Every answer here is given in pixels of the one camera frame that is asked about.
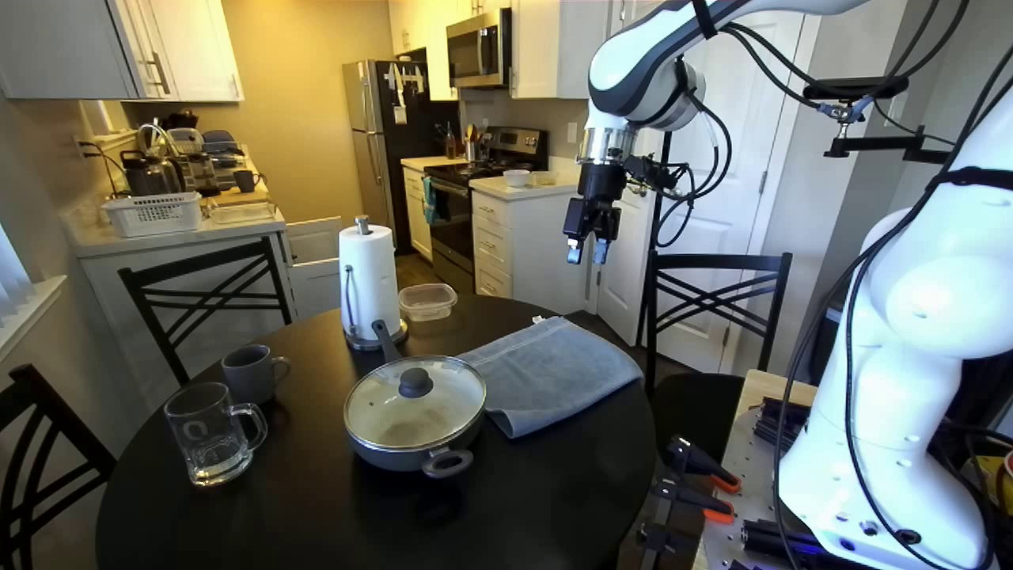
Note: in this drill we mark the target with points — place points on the glass pan lid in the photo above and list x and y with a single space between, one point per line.
411 406

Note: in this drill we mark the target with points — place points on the black chair right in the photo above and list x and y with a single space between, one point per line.
700 302

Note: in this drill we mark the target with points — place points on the clear storage bin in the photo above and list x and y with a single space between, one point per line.
158 213

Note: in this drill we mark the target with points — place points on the robot base platform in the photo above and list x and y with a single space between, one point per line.
752 459

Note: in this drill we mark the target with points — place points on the microwave oven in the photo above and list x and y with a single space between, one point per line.
478 48

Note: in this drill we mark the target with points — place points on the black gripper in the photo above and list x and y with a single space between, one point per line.
593 211

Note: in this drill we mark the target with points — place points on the clear glass mug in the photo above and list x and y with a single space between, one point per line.
214 433

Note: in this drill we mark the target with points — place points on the round black table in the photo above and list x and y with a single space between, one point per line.
558 497

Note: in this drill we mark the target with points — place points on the clear plastic container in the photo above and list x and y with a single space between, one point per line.
429 302

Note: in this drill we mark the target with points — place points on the paper towel roll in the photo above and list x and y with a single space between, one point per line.
369 290

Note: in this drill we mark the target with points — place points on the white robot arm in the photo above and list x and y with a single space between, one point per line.
927 291

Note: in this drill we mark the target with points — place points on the black refrigerator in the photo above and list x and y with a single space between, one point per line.
394 119

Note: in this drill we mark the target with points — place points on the grey ceramic mug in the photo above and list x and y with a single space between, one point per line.
253 370

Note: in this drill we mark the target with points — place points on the black camera stand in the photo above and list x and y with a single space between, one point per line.
849 98

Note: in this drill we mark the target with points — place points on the black orange clamp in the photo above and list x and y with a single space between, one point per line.
686 456

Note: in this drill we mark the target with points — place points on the black chair near left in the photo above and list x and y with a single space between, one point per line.
51 466

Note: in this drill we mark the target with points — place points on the grey cooking pan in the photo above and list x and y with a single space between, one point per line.
434 462

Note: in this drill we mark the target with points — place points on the black chair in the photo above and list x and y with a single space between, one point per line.
176 297
700 302
51 466

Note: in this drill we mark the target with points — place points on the coffee maker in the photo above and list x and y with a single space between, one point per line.
150 162

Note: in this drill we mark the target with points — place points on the grey-blue towel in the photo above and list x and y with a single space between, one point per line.
547 370

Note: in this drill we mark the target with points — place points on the black chair far left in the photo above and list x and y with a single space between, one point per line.
176 297

